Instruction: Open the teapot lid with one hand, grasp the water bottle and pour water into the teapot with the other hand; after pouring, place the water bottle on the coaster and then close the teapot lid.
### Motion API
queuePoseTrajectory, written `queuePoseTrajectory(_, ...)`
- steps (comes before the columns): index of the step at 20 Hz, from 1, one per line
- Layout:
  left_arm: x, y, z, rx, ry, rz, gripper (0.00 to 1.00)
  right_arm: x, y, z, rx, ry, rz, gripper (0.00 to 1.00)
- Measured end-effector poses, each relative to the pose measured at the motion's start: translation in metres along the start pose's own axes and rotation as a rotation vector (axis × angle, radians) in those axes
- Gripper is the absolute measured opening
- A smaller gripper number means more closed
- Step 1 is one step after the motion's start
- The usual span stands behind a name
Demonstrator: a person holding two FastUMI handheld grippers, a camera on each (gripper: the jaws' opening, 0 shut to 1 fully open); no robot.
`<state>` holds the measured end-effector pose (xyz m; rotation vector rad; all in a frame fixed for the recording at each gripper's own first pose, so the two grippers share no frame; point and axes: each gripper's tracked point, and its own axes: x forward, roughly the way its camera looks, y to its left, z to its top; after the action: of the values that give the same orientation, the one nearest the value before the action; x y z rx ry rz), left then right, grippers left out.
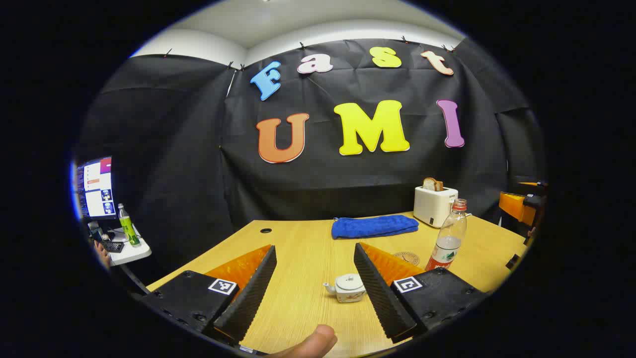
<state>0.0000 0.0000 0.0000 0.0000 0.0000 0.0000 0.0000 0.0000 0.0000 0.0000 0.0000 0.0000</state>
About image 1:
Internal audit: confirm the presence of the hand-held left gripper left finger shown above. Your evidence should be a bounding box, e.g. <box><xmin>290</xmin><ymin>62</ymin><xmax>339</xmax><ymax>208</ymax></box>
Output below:
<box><xmin>141</xmin><ymin>244</ymin><xmax>278</xmax><ymax>347</ymax></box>

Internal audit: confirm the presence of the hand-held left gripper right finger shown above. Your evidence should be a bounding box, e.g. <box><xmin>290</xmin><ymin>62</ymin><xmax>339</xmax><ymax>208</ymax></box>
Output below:
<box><xmin>353</xmin><ymin>242</ymin><xmax>491</xmax><ymax>345</ymax></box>

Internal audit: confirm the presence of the white floral teacup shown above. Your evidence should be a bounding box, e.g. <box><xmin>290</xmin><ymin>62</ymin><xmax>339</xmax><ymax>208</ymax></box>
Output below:
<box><xmin>323</xmin><ymin>280</ymin><xmax>368</xmax><ymax>304</ymax></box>

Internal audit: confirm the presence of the clear plastic water bottle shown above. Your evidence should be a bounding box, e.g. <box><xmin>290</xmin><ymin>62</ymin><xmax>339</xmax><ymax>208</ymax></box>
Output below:
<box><xmin>425</xmin><ymin>199</ymin><xmax>468</xmax><ymax>271</ymax></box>

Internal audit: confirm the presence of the green drink bottle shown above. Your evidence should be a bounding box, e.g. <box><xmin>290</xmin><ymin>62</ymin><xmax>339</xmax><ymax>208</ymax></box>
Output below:
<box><xmin>118</xmin><ymin>203</ymin><xmax>141</xmax><ymax>247</ymax></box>

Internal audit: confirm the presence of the blue folded towel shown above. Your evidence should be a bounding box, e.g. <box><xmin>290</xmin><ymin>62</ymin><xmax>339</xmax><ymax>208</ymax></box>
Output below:
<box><xmin>331</xmin><ymin>215</ymin><xmax>419</xmax><ymax>240</ymax></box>

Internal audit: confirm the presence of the white toaster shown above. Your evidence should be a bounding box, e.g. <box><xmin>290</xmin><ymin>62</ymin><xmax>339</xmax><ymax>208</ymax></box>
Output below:
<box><xmin>413</xmin><ymin>185</ymin><xmax>459</xmax><ymax>228</ymax></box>

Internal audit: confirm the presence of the white side table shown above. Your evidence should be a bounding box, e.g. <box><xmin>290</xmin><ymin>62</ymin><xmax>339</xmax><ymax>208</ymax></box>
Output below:
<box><xmin>94</xmin><ymin>225</ymin><xmax>152</xmax><ymax>267</ymax></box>

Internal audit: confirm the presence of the black backdrop cloth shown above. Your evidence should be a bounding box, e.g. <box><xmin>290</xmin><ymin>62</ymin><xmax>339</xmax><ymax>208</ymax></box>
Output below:
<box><xmin>75</xmin><ymin>39</ymin><xmax>547</xmax><ymax>271</ymax></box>

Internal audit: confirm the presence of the computer monitor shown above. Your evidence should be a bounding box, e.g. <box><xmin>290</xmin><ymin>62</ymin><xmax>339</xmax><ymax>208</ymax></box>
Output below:
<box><xmin>75</xmin><ymin>156</ymin><xmax>118</xmax><ymax>221</ymax></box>

